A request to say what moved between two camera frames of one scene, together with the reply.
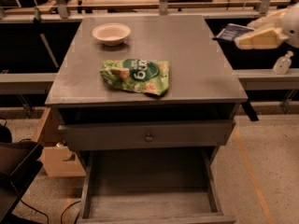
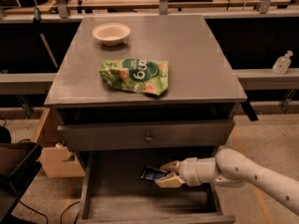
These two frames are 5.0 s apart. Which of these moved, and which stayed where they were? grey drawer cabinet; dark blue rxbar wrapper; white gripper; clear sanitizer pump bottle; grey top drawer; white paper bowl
Moved: dark blue rxbar wrapper; white gripper
Stayed: clear sanitizer pump bottle; grey drawer cabinet; white paper bowl; grey top drawer
